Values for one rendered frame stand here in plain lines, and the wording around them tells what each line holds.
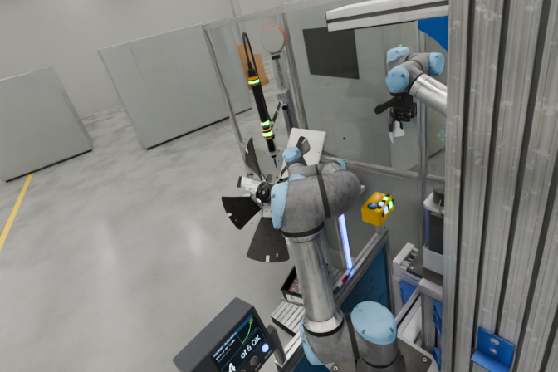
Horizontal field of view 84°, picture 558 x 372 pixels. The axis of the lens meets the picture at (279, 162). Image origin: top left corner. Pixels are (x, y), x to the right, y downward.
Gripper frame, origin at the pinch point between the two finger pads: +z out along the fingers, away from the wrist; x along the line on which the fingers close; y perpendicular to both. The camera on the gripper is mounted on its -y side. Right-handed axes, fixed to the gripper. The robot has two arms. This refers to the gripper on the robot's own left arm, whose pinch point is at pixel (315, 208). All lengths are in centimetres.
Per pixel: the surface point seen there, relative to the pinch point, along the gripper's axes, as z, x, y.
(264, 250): 16.0, 24.6, -24.2
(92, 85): 106, 1206, 246
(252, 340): -16, -19, -59
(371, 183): 54, 13, 59
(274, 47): -43, 62, 74
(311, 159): 7.2, 27.8, 33.8
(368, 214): 22.3, -12.5, 17.6
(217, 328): -24, -12, -63
